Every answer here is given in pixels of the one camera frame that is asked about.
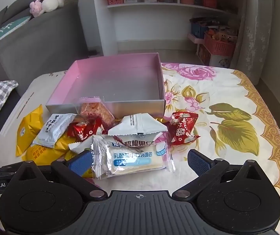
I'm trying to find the large red basket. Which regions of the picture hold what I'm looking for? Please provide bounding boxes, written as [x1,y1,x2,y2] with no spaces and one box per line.
[204,32,237,57]

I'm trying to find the clear bread packet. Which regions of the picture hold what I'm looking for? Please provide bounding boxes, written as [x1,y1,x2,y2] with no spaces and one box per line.
[92,135,177,180]

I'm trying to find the red candy packet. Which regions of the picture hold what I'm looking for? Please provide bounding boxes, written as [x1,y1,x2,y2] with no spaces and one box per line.
[68,117,106,141]
[166,111,202,146]

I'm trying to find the grey curtain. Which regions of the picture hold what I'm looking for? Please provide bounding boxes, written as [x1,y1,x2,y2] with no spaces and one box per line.
[229,0,269,84]

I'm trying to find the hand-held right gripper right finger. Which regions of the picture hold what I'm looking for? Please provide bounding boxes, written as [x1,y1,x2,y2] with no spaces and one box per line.
[173,149,265,200]

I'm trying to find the printed cardboard box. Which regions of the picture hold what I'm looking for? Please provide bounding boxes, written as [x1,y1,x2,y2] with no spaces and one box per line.
[196,43,211,65]

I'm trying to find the white bookshelf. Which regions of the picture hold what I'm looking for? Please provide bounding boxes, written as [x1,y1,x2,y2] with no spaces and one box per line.
[91,0,245,57]

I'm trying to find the white packet black round logo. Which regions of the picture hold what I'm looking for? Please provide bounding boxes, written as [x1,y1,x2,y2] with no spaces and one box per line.
[32,113,77,148]

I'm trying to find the pink cardboard box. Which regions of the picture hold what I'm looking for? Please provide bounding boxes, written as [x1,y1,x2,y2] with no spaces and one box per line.
[45,52,165,117]

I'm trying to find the white snack packet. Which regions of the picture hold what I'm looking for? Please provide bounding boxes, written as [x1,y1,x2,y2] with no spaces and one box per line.
[68,137,94,153]
[108,113,168,152]

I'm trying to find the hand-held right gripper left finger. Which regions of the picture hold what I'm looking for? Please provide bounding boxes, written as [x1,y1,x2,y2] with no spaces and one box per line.
[15,149,108,200]

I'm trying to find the white storage box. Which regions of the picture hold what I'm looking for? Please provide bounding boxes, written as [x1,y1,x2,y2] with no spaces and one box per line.
[209,54,232,68]

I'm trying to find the pink clear wrapped snack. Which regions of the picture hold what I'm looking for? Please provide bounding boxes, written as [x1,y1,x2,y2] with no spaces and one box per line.
[155,132,172,153]

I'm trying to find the clear packet orange crackers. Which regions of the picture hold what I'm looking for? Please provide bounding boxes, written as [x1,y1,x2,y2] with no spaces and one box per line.
[77,97,116,128]

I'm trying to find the grey sofa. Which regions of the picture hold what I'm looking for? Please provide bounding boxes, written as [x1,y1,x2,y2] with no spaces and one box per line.
[0,0,86,96]

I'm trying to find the pink tray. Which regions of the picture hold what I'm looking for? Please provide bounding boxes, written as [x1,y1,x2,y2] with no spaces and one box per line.
[187,33,205,45]

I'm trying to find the floral tablecloth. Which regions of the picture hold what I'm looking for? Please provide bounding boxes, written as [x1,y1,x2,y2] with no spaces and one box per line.
[0,62,280,235]

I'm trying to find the blue storage box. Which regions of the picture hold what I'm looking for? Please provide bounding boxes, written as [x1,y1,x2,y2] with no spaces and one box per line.
[190,21,209,39]

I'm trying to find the yellow packet small logo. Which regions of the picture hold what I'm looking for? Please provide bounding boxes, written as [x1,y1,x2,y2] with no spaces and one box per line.
[16,104,44,157]

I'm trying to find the pink white plush toy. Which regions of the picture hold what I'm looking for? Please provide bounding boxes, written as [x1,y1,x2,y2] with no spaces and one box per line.
[30,0,64,17]

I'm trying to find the yellow packet red print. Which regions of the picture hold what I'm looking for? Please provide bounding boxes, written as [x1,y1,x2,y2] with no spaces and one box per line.
[22,137,82,165]

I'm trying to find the teal cushion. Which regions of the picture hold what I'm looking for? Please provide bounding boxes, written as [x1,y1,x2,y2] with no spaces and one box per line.
[0,15,31,52]

